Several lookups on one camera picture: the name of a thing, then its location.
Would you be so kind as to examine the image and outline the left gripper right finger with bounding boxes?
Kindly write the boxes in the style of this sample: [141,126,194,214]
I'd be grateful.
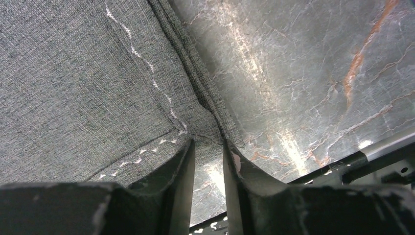
[223,139,415,235]

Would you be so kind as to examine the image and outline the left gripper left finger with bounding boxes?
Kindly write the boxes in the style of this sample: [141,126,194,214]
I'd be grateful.
[0,140,195,235]

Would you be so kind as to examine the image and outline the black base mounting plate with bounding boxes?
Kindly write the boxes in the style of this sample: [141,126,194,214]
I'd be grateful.
[189,142,415,235]

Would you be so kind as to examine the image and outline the grey cloth napkin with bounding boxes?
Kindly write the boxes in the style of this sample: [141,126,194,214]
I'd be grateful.
[0,0,243,185]

